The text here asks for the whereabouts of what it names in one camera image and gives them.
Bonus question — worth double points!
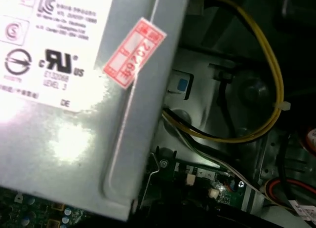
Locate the grey latch blue tab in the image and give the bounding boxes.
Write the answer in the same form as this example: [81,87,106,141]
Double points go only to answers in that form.
[167,70,196,100]

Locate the white cable tie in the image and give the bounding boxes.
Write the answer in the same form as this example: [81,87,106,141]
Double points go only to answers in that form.
[273,101,292,113]

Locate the green motherboard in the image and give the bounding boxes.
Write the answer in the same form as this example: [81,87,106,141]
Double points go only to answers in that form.
[0,149,252,228]

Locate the white power supply label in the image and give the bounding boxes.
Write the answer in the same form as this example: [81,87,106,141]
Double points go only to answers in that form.
[0,0,118,114]

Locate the red white sticker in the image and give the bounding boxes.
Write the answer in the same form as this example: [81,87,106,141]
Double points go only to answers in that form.
[102,17,167,90]

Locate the black PC case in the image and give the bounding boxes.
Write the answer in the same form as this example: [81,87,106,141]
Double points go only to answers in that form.
[138,0,316,228]

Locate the yellow black power wires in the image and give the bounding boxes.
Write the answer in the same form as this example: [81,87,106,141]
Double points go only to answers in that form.
[161,0,284,142]

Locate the grey power supply unit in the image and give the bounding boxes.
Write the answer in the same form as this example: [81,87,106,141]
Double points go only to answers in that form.
[0,0,192,223]

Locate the wire locking lever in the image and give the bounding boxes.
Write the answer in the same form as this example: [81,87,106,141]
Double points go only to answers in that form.
[143,151,162,206]

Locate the black white wire bundle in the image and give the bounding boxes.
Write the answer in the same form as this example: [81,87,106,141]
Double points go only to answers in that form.
[161,107,316,215]

